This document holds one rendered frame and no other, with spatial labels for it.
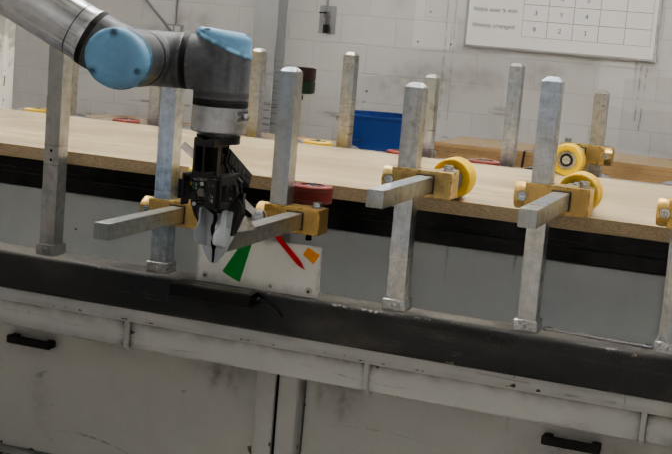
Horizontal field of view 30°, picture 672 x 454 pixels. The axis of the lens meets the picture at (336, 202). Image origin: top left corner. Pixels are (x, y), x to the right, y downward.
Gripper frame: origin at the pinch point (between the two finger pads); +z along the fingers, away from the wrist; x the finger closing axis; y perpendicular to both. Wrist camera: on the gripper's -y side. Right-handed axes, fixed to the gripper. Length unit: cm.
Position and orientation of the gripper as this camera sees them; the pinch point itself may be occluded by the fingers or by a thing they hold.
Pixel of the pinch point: (215, 254)
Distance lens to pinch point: 208.6
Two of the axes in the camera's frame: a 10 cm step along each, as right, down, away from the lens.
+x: 9.3, 1.2, -3.4
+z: -0.8, 9.9, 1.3
